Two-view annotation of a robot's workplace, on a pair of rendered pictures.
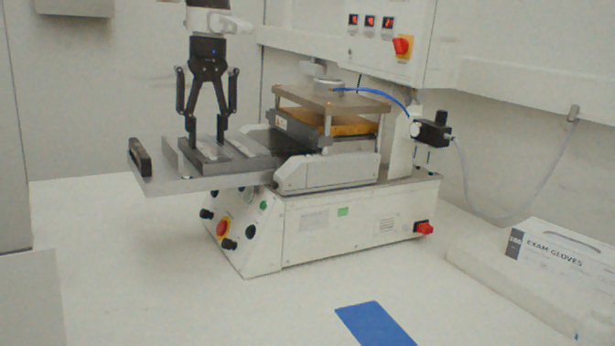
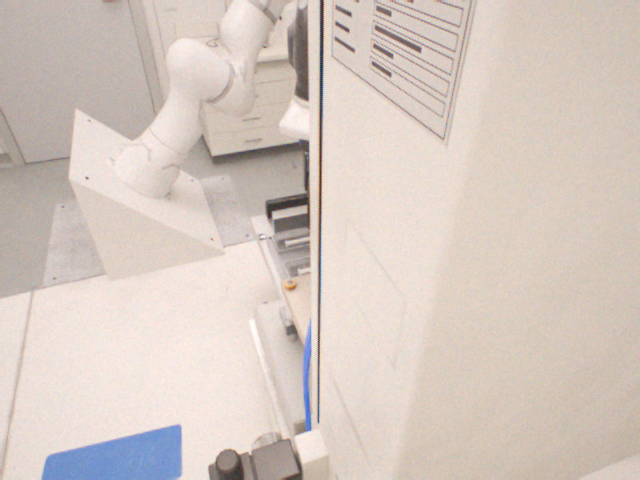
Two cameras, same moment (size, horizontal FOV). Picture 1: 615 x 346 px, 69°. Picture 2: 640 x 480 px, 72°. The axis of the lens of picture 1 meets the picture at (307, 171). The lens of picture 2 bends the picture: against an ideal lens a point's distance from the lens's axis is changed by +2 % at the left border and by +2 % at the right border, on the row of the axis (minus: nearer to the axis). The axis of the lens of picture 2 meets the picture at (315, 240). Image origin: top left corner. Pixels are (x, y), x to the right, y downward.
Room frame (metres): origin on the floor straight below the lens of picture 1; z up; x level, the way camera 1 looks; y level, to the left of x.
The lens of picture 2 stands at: (1.07, -0.45, 1.53)
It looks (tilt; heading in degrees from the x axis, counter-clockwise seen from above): 38 degrees down; 102
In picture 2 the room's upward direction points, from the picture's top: straight up
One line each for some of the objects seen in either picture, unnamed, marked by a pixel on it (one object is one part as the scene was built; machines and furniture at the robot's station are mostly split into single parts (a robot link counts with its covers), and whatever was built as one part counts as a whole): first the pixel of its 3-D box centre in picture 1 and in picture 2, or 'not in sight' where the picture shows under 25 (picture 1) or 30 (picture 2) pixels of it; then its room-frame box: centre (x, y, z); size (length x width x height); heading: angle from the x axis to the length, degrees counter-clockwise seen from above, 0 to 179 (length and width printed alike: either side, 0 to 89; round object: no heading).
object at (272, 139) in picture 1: (275, 137); not in sight; (1.18, 0.10, 0.97); 0.25 x 0.05 x 0.07; 121
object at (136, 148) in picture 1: (139, 156); (298, 203); (0.86, 0.35, 0.99); 0.15 x 0.02 x 0.04; 31
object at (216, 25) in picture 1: (220, 23); (314, 114); (0.93, 0.20, 1.26); 0.13 x 0.12 x 0.05; 31
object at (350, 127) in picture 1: (328, 112); not in sight; (1.09, -0.04, 1.07); 0.22 x 0.17 x 0.10; 31
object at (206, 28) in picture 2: not in sight; (265, 23); (-0.01, 2.91, 0.80); 1.29 x 0.04 x 0.10; 33
